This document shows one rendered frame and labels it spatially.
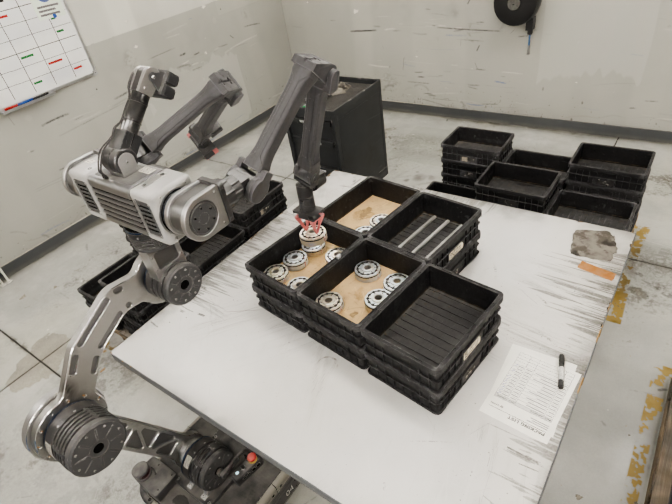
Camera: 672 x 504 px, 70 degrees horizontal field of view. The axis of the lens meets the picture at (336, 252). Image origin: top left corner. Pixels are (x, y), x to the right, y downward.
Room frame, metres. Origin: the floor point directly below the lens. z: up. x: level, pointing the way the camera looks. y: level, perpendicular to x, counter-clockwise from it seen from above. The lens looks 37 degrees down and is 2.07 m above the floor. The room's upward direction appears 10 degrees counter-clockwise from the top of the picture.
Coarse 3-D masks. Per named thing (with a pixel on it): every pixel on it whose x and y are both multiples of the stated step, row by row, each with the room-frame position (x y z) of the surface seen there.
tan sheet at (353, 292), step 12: (348, 276) 1.46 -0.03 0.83; (384, 276) 1.42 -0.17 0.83; (336, 288) 1.40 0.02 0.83; (348, 288) 1.39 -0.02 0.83; (360, 288) 1.38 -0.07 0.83; (372, 288) 1.37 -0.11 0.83; (348, 300) 1.32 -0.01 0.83; (360, 300) 1.31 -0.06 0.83; (348, 312) 1.26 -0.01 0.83; (360, 312) 1.25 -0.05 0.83
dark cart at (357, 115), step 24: (336, 96) 3.39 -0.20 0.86; (360, 96) 3.27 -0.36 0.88; (336, 120) 3.04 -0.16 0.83; (360, 120) 3.25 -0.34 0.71; (336, 144) 3.04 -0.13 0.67; (360, 144) 3.23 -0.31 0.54; (384, 144) 3.46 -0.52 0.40; (336, 168) 3.09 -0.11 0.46; (360, 168) 3.20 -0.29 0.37; (384, 168) 3.44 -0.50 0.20
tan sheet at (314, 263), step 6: (330, 246) 1.68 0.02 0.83; (336, 246) 1.67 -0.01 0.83; (324, 252) 1.64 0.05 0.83; (312, 258) 1.62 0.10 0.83; (318, 258) 1.61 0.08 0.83; (324, 258) 1.60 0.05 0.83; (312, 264) 1.58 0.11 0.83; (318, 264) 1.57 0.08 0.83; (324, 264) 1.56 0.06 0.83; (300, 270) 1.55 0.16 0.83; (306, 270) 1.55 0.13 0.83; (312, 270) 1.54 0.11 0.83; (294, 276) 1.52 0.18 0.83; (300, 276) 1.51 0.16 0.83; (306, 276) 1.51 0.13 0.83; (288, 282) 1.49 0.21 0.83
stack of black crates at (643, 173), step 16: (592, 144) 2.55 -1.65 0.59; (576, 160) 2.50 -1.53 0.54; (592, 160) 2.54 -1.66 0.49; (608, 160) 2.48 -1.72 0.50; (624, 160) 2.43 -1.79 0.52; (640, 160) 2.38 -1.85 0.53; (576, 176) 2.35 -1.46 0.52; (592, 176) 2.30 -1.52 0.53; (608, 176) 2.25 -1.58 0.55; (624, 176) 2.20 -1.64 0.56; (640, 176) 2.14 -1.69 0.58; (592, 192) 2.29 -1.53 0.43; (608, 192) 2.23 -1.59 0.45; (624, 192) 2.17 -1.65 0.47; (640, 192) 2.13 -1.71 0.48
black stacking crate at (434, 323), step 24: (408, 288) 1.24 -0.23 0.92; (432, 288) 1.31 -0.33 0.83; (456, 288) 1.24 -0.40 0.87; (480, 288) 1.17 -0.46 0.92; (384, 312) 1.15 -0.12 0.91; (408, 312) 1.21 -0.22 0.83; (432, 312) 1.19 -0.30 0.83; (456, 312) 1.17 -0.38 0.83; (480, 312) 1.15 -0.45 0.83; (384, 336) 1.12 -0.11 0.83; (408, 336) 1.10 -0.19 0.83; (432, 336) 1.08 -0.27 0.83; (456, 336) 1.06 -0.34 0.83; (480, 336) 1.03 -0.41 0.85; (384, 360) 1.02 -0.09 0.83; (432, 360) 0.98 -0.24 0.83; (456, 360) 0.93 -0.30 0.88; (432, 384) 0.88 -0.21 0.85
